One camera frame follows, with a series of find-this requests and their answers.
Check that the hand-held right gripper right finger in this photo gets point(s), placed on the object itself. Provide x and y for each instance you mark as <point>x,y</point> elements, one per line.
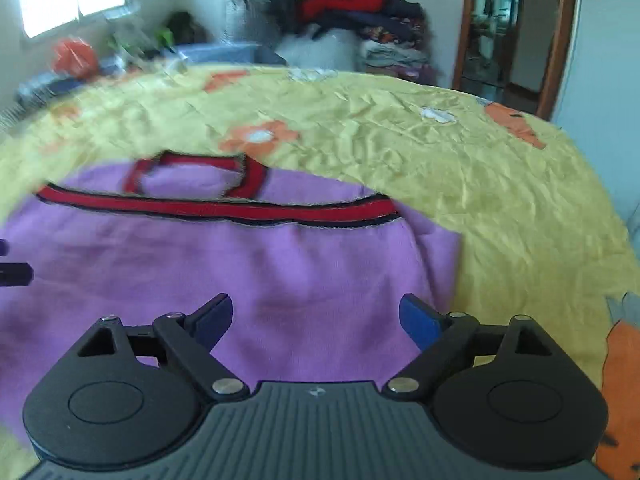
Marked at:
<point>420,321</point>

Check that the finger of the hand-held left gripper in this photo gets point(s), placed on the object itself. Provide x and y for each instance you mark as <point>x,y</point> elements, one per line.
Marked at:
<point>17,274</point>

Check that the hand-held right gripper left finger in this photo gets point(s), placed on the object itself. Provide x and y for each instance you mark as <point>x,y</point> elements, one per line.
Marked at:
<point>214,317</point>

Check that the purple sweater with red collar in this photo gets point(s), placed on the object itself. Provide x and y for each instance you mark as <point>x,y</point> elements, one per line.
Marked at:
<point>300,270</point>

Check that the pile of dark clothes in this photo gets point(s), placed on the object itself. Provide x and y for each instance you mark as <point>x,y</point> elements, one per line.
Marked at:
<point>42,87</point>

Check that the stack of folded clothes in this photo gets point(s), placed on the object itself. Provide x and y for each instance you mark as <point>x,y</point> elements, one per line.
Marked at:
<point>395,57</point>

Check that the yellow floral blanket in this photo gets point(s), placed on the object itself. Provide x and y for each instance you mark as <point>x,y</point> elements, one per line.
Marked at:
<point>450,170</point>

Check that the orange plastic bag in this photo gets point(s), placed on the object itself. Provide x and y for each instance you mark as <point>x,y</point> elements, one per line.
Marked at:
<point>75,57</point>

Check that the light grey cloth bundle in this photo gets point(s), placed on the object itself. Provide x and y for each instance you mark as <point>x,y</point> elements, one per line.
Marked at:
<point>320,50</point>

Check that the dark backpack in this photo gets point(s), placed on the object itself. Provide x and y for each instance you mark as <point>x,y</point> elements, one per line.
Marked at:
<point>185,27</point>

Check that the checkered bag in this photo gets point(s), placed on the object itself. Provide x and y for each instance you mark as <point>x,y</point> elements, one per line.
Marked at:
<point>247,25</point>

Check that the white wardrobe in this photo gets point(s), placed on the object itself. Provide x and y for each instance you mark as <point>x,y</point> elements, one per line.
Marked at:
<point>605,85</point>

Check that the wooden framed mirror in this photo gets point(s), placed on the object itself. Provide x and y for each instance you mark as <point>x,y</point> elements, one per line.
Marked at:
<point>560,35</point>

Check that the red garment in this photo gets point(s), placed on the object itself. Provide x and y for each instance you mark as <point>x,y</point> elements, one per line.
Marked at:
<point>345,5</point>

